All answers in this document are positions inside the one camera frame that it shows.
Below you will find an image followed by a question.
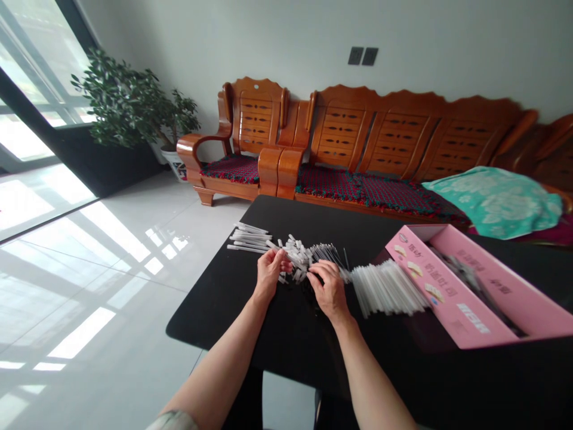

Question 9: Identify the person's left hand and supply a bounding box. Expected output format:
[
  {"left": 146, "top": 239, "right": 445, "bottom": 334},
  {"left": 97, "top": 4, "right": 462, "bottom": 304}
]
[{"left": 255, "top": 248, "right": 294, "bottom": 303}]

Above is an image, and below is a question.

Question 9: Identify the person's right hand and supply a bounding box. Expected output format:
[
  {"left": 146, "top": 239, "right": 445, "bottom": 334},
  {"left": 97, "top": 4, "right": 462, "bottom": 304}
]
[{"left": 306, "top": 259, "right": 353, "bottom": 323}]

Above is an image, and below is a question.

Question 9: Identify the pile of black pen refills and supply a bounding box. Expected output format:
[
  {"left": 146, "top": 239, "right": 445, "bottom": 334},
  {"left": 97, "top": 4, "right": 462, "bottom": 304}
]
[{"left": 304, "top": 241, "right": 351, "bottom": 317}]

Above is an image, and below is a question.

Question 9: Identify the pile of white pen caps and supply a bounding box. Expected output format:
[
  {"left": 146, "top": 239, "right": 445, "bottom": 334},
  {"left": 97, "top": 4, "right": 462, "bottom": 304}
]
[{"left": 276, "top": 239, "right": 315, "bottom": 285}]

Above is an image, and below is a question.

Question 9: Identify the pile of clear plastic tubes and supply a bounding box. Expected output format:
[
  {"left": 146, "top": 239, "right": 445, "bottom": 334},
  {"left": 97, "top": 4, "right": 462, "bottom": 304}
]
[{"left": 348, "top": 259, "right": 432, "bottom": 320}]

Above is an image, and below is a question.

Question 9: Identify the pile of assembled white pens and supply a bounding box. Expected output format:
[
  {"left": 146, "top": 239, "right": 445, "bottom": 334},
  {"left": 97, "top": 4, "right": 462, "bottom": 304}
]
[{"left": 227, "top": 222, "right": 275, "bottom": 255}]

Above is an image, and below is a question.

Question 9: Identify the long red green woven cushion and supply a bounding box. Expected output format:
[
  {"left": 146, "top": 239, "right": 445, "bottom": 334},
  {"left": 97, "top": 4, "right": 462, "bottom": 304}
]
[{"left": 295, "top": 162, "right": 472, "bottom": 226}]

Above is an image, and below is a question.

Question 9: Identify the red green woven seat cushion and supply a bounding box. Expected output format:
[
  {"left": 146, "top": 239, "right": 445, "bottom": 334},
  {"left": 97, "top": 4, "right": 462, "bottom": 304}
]
[{"left": 199, "top": 153, "right": 262, "bottom": 186}]

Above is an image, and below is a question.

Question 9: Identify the pink cardboard box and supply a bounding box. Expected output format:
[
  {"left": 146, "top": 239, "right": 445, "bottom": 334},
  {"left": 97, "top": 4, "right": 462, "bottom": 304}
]
[{"left": 384, "top": 223, "right": 573, "bottom": 351}]

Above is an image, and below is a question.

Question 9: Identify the heap of dark finished pens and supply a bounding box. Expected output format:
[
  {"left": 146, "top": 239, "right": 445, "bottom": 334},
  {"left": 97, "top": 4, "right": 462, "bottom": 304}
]
[{"left": 427, "top": 241, "right": 530, "bottom": 337}]

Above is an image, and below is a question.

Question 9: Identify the wooden sofa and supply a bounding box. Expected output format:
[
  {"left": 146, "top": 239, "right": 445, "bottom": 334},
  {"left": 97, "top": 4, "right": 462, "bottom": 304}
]
[{"left": 276, "top": 84, "right": 540, "bottom": 225}]

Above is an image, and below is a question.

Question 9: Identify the wooden armchair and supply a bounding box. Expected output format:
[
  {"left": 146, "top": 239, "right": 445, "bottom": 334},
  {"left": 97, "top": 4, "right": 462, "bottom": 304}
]
[
  {"left": 532, "top": 112, "right": 573, "bottom": 202},
  {"left": 175, "top": 76, "right": 310, "bottom": 207}
]

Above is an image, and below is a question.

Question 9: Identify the white flower pot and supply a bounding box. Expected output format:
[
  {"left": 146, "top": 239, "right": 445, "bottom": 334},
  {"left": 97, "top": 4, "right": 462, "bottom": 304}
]
[{"left": 159, "top": 144, "right": 192, "bottom": 184}]

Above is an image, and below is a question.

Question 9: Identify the teal flowered towel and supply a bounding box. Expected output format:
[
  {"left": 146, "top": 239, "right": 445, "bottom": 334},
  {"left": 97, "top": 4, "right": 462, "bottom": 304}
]
[{"left": 420, "top": 165, "right": 565, "bottom": 241}]

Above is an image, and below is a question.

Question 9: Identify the green leafy plant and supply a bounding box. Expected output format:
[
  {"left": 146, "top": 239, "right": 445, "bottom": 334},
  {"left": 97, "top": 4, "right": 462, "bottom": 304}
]
[{"left": 70, "top": 46, "right": 202, "bottom": 151}]

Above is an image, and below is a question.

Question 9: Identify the large window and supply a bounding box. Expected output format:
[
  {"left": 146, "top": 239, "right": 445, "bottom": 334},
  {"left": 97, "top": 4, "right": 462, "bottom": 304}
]
[{"left": 0, "top": 0, "right": 100, "bottom": 173}]

